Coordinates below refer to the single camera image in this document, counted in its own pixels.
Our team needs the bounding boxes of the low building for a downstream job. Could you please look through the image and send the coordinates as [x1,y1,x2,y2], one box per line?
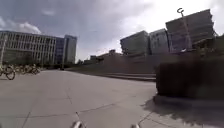
[83,49,122,65]

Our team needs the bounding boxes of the wide concrete steps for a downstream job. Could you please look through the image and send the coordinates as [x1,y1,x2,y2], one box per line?
[99,72,157,82]

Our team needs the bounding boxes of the grey block building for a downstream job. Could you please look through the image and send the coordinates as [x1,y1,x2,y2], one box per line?
[119,29,150,56]
[148,28,170,55]

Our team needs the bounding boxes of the grey concrete paved plaza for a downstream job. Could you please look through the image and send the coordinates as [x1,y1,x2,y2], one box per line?
[0,69,224,128]

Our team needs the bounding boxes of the dark trimmed hedge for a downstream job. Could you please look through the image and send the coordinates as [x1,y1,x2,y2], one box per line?
[154,54,224,100]

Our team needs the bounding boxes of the long grey building with tower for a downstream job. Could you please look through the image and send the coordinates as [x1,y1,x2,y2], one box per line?
[0,30,78,66]

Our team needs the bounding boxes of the curved-top lamp pole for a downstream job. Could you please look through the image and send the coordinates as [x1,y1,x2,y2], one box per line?
[176,7,194,52]

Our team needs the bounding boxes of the large layered grey building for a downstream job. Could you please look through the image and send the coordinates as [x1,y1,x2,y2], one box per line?
[165,8,216,54]

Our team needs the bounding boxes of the row of parked bicycles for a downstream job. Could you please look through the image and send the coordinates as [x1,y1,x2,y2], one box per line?
[0,63,43,81]

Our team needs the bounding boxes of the dark sloped embankment wall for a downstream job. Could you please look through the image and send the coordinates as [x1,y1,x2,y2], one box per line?
[66,53,161,76]

